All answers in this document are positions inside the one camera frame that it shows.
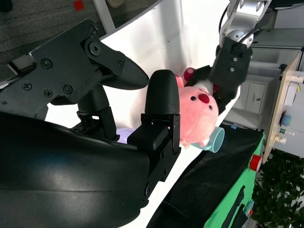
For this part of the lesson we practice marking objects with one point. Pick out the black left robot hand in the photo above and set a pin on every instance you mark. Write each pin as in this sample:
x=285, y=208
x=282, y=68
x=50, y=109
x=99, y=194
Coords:
x=231, y=69

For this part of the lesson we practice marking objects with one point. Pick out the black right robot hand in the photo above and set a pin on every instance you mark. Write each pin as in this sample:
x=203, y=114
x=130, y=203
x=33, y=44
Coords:
x=59, y=171

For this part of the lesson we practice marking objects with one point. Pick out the pink plush beaver doll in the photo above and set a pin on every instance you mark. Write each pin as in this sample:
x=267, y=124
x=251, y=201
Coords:
x=197, y=111

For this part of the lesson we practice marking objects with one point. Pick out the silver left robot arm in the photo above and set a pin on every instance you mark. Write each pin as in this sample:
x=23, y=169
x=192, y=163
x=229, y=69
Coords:
x=244, y=14

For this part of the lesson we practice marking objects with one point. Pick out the lilac plastic plate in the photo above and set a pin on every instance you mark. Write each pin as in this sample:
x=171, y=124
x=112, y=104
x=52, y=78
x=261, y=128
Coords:
x=123, y=135

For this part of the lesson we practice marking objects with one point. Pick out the white cabinet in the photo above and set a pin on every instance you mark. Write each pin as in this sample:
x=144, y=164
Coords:
x=254, y=95

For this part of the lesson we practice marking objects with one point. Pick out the wooden shelf board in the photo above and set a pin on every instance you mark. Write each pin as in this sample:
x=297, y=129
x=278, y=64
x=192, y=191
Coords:
x=280, y=95

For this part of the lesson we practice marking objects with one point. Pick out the teal plastic mug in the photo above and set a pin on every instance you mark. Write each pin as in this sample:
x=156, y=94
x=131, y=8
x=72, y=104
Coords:
x=217, y=140

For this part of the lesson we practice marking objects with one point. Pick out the blue round object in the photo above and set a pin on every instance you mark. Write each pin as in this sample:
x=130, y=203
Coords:
x=287, y=120

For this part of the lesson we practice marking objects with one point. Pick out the black backdrop cloth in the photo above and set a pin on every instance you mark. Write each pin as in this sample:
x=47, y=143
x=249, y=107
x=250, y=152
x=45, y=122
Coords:
x=202, y=185

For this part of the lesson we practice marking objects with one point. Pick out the green leafy plant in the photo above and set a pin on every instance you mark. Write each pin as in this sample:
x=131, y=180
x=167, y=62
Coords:
x=280, y=190

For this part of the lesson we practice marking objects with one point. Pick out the green cloth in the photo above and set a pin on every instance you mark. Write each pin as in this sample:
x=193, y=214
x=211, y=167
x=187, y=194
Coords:
x=225, y=209

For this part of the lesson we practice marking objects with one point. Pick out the red square floor marker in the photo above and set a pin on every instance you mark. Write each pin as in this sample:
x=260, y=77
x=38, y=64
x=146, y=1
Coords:
x=78, y=5

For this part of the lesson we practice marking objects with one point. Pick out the white metal post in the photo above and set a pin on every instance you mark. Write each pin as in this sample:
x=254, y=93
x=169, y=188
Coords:
x=104, y=14

